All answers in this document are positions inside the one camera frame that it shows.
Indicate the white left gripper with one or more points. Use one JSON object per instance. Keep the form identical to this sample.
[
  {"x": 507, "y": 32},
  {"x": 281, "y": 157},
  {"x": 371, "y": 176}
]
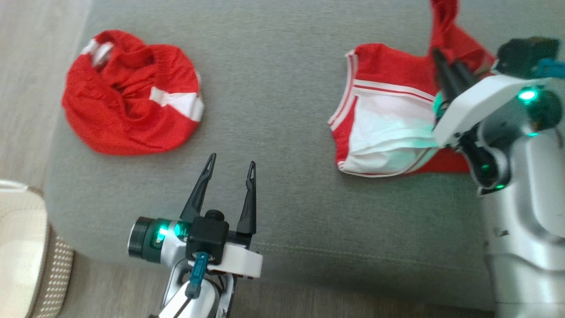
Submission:
[{"x": 240, "y": 263}]

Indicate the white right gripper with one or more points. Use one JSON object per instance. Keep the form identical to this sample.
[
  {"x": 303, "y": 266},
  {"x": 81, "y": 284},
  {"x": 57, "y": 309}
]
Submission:
[{"x": 481, "y": 104}]

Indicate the red shirt with striped trim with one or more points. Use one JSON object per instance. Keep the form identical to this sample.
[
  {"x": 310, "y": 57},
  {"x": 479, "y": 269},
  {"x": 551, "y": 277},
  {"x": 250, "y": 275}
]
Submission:
[{"x": 388, "y": 75}]

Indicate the red shorts with white band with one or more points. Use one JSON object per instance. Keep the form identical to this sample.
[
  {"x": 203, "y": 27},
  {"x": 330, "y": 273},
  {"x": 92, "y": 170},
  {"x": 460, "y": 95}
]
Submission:
[{"x": 132, "y": 119}]

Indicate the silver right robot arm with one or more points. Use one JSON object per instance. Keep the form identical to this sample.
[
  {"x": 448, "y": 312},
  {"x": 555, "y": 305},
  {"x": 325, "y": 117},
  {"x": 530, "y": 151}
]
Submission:
[{"x": 529, "y": 221}]

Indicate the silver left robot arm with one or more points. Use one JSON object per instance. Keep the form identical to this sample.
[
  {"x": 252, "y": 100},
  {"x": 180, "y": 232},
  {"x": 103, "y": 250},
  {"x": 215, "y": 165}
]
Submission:
[{"x": 194, "y": 304}]

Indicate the grey fabric sofa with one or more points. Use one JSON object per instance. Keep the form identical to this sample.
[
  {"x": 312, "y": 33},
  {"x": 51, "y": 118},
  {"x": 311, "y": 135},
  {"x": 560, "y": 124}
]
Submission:
[{"x": 282, "y": 132}]

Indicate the white perforated laundry basket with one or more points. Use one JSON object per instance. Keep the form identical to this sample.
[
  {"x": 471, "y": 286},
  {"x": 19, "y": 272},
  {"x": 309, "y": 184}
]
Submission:
[{"x": 26, "y": 247}]

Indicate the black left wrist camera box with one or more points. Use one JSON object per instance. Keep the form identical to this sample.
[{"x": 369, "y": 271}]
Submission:
[{"x": 207, "y": 236}]

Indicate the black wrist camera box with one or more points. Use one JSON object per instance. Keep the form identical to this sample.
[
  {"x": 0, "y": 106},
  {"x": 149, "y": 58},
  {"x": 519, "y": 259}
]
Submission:
[
  {"x": 525, "y": 55},
  {"x": 207, "y": 236}
]

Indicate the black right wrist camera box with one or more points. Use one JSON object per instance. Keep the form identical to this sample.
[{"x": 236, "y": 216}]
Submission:
[{"x": 525, "y": 55}]

